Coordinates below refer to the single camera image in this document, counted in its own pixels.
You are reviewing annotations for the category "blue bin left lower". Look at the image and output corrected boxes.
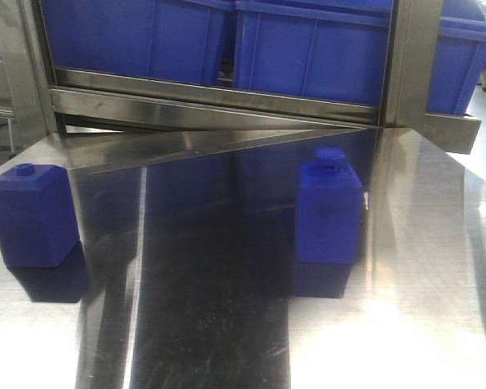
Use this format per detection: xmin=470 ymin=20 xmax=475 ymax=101
xmin=41 ymin=1 xmax=235 ymax=85

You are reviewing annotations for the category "stainless steel shelf frame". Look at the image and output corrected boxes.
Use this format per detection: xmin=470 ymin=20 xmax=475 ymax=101
xmin=0 ymin=1 xmax=481 ymax=154

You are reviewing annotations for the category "blue bin nested right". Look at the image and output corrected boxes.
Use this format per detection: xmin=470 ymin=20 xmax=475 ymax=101
xmin=426 ymin=1 xmax=486 ymax=116

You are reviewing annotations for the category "blue bin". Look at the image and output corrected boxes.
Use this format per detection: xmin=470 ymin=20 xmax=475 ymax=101
xmin=233 ymin=1 xmax=393 ymax=105
xmin=41 ymin=1 xmax=235 ymax=85

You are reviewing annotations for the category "blue block with cap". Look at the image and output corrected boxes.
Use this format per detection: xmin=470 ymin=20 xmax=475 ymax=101
xmin=295 ymin=147 xmax=364 ymax=265

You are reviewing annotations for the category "blue bin right lower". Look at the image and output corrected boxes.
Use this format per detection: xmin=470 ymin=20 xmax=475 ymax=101
xmin=233 ymin=1 xmax=393 ymax=105

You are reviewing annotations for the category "blue block left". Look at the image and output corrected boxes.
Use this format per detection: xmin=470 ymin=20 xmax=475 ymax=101
xmin=0 ymin=163 xmax=79 ymax=268

